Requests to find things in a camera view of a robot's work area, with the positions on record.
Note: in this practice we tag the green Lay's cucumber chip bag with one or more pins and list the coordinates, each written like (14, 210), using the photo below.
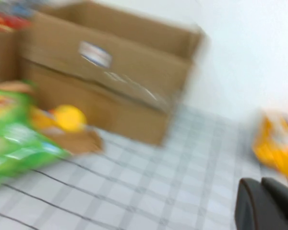
(19, 143)

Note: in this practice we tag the cardboard box marked F2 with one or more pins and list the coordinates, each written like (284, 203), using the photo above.
(2, 57)

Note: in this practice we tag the white black-grid tablecloth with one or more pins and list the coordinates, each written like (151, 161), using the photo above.
(158, 179)

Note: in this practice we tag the brown amber snack packet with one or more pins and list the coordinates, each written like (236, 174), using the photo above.
(84, 143)

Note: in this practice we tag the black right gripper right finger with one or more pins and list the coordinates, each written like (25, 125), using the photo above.
(283, 198)

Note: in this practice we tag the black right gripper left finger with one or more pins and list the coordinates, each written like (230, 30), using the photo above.
(249, 210)

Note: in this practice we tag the red puffed snack bag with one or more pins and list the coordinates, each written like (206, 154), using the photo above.
(7, 22)

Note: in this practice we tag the yellow round toy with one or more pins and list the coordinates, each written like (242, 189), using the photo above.
(70, 118)

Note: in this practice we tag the taped cardboard box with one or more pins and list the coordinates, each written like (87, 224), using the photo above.
(122, 95)

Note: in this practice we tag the large orange chip bag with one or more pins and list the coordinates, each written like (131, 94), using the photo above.
(276, 143)

